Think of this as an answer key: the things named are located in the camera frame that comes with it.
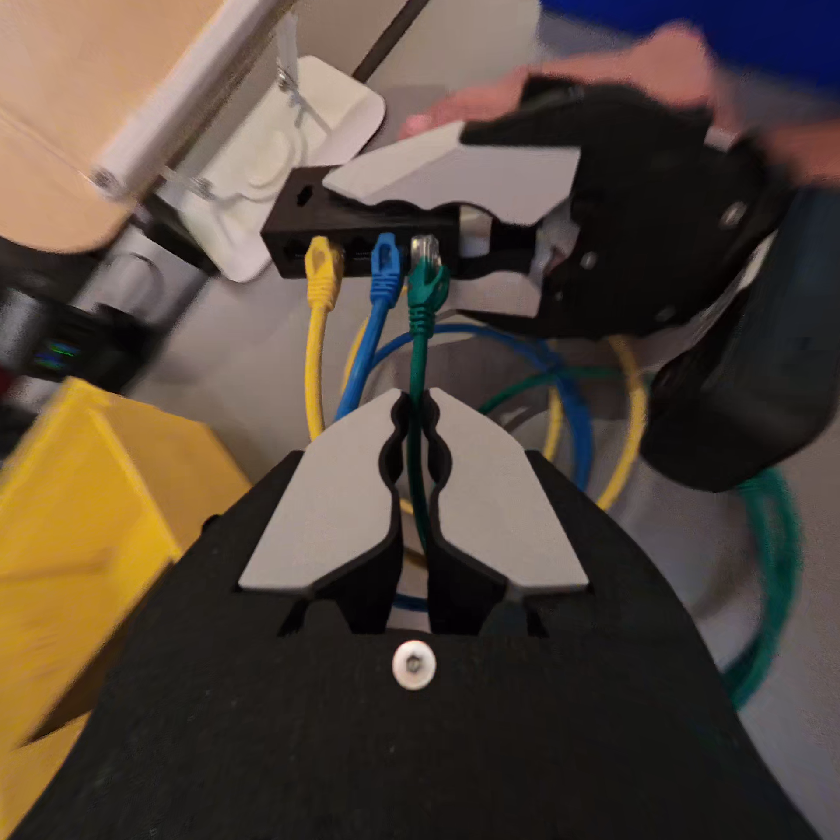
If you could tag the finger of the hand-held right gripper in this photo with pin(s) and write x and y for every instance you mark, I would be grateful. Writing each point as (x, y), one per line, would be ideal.
(459, 170)
(499, 295)

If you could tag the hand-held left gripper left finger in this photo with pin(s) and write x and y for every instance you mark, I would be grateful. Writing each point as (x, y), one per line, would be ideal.
(328, 512)

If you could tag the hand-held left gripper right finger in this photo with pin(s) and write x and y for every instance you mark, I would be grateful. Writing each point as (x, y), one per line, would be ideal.
(505, 512)

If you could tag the black ethernet switch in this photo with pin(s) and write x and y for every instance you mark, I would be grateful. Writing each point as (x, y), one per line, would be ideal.
(295, 223)

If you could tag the yellow plastic bin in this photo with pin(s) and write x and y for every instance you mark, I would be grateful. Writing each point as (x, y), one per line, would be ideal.
(79, 512)

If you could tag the person's right hand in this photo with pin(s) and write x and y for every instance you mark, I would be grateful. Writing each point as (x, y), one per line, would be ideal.
(630, 59)

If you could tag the black power bank with display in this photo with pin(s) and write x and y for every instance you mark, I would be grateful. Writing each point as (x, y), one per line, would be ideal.
(85, 341)

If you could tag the wooden stand white base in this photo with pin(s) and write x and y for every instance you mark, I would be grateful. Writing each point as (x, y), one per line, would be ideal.
(65, 98)

